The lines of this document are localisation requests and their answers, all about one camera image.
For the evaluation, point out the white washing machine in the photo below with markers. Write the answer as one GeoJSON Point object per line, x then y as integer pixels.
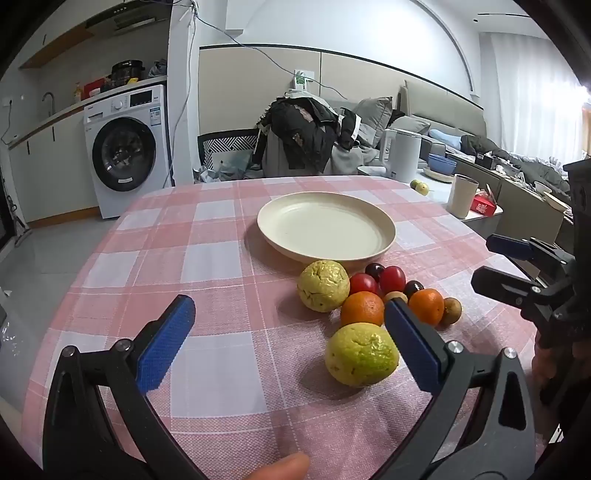
{"type": "Point", "coordinates": [138, 115]}

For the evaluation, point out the black chair with patterned cushion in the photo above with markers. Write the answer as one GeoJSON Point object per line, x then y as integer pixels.
{"type": "Point", "coordinates": [226, 145]}

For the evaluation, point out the dark purple plum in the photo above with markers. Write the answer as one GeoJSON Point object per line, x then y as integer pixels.
{"type": "Point", "coordinates": [374, 270]}
{"type": "Point", "coordinates": [413, 288]}

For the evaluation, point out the kitchen faucet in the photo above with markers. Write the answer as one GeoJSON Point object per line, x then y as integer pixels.
{"type": "Point", "coordinates": [48, 99]}

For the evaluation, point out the red box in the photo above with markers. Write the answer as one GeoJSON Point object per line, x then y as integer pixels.
{"type": "Point", "coordinates": [485, 205]}

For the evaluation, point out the white curtain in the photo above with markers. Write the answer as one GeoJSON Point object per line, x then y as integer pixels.
{"type": "Point", "coordinates": [540, 92]}

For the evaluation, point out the black jacket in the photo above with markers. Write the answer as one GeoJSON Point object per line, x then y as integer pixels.
{"type": "Point", "coordinates": [300, 129]}

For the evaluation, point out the beige cup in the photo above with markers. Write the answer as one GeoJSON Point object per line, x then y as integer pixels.
{"type": "Point", "coordinates": [461, 196]}

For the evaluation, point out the pink plaid tablecloth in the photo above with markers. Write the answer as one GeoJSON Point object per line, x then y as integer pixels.
{"type": "Point", "coordinates": [221, 258]}

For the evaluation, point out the green yellow guava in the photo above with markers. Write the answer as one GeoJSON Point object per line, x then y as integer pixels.
{"type": "Point", "coordinates": [362, 353]}

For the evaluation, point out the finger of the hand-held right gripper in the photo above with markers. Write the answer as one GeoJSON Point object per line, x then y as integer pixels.
{"type": "Point", "coordinates": [508, 247]}
{"type": "Point", "coordinates": [503, 281]}

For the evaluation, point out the orange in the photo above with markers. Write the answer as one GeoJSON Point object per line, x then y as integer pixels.
{"type": "Point", "coordinates": [362, 309]}
{"type": "Point", "coordinates": [427, 306]}

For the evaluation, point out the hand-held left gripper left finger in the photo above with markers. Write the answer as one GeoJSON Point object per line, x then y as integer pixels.
{"type": "Point", "coordinates": [166, 341]}

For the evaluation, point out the grey pillow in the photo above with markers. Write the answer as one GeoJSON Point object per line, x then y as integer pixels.
{"type": "Point", "coordinates": [373, 115]}

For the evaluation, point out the person's left hand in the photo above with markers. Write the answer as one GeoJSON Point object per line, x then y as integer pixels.
{"type": "Point", "coordinates": [277, 468]}

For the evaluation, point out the red tomato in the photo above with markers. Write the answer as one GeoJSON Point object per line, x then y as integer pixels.
{"type": "Point", "coordinates": [392, 279]}
{"type": "Point", "coordinates": [362, 283]}

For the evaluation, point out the green white wall device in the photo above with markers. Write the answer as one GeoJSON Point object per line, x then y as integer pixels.
{"type": "Point", "coordinates": [301, 82]}

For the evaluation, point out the person's right hand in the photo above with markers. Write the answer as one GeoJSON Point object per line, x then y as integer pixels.
{"type": "Point", "coordinates": [540, 369]}

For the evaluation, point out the beige sofa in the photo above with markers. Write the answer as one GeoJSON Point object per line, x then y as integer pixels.
{"type": "Point", "coordinates": [443, 110]}

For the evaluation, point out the small brown kiwi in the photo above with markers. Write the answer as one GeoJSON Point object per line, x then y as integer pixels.
{"type": "Point", "coordinates": [396, 297]}
{"type": "Point", "coordinates": [451, 310]}

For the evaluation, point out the pale yellow guava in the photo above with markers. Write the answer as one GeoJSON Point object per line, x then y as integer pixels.
{"type": "Point", "coordinates": [323, 286]}

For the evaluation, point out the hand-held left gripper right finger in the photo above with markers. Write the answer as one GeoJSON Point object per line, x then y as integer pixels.
{"type": "Point", "coordinates": [415, 346]}

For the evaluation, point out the white electric kettle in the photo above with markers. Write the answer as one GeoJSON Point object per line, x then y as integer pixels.
{"type": "Point", "coordinates": [404, 154]}

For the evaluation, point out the cream round plate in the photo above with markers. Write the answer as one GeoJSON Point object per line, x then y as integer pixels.
{"type": "Point", "coordinates": [323, 226]}

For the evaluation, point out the range hood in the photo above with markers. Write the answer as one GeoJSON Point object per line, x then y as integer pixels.
{"type": "Point", "coordinates": [129, 16]}

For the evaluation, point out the black rice cooker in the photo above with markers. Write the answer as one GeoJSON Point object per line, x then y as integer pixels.
{"type": "Point", "coordinates": [127, 71]}

